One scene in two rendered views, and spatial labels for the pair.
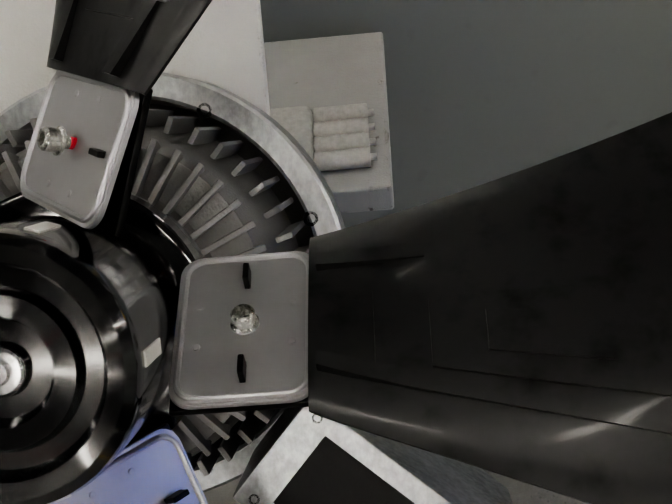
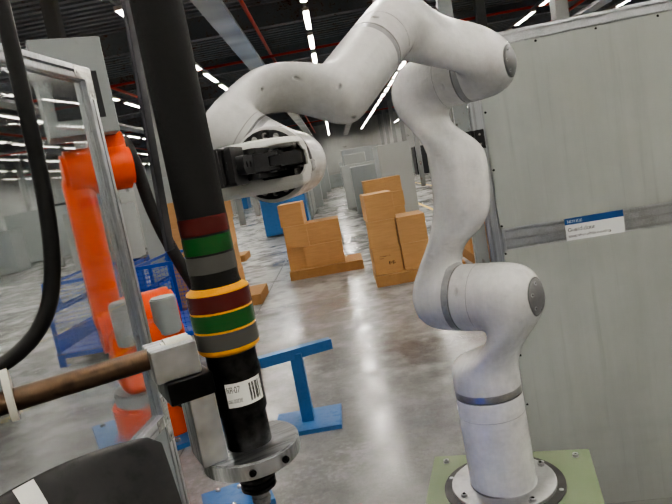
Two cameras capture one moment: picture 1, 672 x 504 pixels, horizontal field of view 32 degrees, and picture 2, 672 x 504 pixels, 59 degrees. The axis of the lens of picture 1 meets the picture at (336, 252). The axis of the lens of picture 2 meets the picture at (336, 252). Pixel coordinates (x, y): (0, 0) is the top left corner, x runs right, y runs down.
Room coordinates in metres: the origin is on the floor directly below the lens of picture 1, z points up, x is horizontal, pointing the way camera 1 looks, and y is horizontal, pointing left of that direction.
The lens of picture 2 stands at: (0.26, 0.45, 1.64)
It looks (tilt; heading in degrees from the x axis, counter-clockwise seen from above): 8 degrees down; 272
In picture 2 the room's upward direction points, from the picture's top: 10 degrees counter-clockwise
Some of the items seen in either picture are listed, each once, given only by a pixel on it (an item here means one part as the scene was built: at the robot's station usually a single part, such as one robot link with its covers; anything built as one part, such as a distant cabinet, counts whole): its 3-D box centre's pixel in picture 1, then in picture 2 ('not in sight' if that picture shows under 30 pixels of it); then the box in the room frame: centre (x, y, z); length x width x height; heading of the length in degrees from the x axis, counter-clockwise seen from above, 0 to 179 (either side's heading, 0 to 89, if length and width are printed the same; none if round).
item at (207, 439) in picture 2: not in sight; (225, 397); (0.37, 0.05, 1.50); 0.09 x 0.07 x 0.10; 30
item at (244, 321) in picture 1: (246, 329); not in sight; (0.36, 0.05, 1.18); 0.01 x 0.01 x 0.03
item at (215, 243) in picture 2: not in sight; (207, 243); (0.36, 0.05, 1.60); 0.03 x 0.03 x 0.01
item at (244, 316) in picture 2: not in sight; (223, 316); (0.36, 0.05, 1.55); 0.04 x 0.04 x 0.01
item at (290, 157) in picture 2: not in sight; (280, 160); (0.32, -0.12, 1.65); 0.08 x 0.06 x 0.01; 126
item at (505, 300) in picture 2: not in sight; (494, 329); (0.05, -0.58, 1.31); 0.19 x 0.12 x 0.24; 140
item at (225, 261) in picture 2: not in sight; (211, 262); (0.36, 0.05, 1.59); 0.03 x 0.03 x 0.01
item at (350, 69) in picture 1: (208, 130); not in sight; (0.92, 0.11, 0.85); 0.36 x 0.24 x 0.03; 85
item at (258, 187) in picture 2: not in sight; (260, 165); (0.34, -0.16, 1.66); 0.11 x 0.10 x 0.07; 84
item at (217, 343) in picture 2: not in sight; (226, 334); (0.36, 0.05, 1.54); 0.04 x 0.04 x 0.01
